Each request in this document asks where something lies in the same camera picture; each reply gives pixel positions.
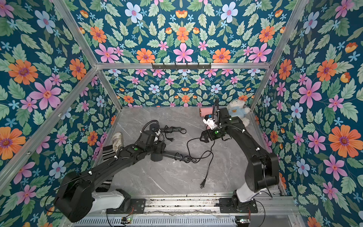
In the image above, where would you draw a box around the pink hair dryer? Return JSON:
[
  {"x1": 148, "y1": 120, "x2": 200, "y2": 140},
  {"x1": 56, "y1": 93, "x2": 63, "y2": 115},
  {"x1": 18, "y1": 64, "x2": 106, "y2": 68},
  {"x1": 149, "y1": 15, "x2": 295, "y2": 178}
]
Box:
[{"x1": 199, "y1": 107, "x2": 213, "y2": 117}]

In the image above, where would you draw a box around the dark grey hair dryer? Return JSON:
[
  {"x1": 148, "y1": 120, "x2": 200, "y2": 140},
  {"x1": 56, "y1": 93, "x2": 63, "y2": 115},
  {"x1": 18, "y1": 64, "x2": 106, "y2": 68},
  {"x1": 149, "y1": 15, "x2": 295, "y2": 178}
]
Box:
[
  {"x1": 150, "y1": 149, "x2": 194, "y2": 163},
  {"x1": 149, "y1": 124, "x2": 187, "y2": 134}
]

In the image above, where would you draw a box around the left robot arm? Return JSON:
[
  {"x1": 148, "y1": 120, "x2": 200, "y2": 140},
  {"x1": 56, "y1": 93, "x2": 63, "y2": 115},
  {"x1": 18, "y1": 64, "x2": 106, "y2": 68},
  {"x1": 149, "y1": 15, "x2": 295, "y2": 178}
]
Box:
[{"x1": 53, "y1": 128, "x2": 165, "y2": 223}]

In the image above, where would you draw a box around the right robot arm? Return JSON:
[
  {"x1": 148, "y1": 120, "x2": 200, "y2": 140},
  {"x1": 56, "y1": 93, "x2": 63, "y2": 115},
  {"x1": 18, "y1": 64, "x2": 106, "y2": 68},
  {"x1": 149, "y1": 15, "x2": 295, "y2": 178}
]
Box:
[{"x1": 200, "y1": 108, "x2": 279, "y2": 203}]

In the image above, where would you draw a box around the white teddy bear blue shirt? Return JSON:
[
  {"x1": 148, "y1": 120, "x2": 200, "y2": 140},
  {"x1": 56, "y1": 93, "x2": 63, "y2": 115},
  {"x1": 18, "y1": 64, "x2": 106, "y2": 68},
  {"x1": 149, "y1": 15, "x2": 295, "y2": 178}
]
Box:
[{"x1": 227, "y1": 99, "x2": 251, "y2": 127}]

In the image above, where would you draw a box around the rolled beige cloth bundle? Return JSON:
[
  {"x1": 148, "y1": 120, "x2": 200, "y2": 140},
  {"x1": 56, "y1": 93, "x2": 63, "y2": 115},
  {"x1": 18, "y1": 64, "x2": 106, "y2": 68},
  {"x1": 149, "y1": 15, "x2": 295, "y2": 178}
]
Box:
[{"x1": 112, "y1": 132, "x2": 124, "y2": 153}]

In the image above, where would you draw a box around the small green circuit board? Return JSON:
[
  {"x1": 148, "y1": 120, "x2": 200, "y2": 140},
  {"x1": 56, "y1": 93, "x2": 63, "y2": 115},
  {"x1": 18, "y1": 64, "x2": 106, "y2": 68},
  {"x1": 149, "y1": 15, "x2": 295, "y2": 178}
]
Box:
[{"x1": 121, "y1": 217, "x2": 132, "y2": 225}]

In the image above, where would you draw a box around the white slotted vent strip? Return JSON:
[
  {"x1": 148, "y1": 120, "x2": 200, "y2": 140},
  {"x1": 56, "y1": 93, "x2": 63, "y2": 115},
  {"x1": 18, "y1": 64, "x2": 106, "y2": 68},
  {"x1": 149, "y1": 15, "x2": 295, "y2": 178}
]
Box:
[{"x1": 73, "y1": 216, "x2": 237, "y2": 227}]

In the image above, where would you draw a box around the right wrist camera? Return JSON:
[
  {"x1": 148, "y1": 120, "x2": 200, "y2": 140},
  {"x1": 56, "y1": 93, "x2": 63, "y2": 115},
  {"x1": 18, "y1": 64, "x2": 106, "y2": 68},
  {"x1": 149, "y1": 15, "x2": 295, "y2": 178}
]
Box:
[{"x1": 203, "y1": 114, "x2": 217, "y2": 130}]

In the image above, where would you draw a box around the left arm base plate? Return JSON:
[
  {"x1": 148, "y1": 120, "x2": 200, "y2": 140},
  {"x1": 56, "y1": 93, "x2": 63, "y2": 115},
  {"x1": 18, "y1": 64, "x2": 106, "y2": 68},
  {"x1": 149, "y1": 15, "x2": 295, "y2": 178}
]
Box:
[{"x1": 109, "y1": 199, "x2": 146, "y2": 214}]

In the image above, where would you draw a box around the black hook rail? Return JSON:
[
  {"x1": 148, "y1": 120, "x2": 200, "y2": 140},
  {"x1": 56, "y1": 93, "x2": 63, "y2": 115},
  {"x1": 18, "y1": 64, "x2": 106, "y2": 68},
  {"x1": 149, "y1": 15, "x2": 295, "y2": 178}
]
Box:
[{"x1": 151, "y1": 63, "x2": 212, "y2": 71}]

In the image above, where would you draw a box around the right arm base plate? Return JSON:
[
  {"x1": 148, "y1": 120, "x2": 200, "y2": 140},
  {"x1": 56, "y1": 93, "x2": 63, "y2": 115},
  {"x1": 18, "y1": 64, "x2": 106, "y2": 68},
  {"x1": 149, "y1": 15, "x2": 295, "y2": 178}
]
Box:
[{"x1": 215, "y1": 197, "x2": 258, "y2": 214}]

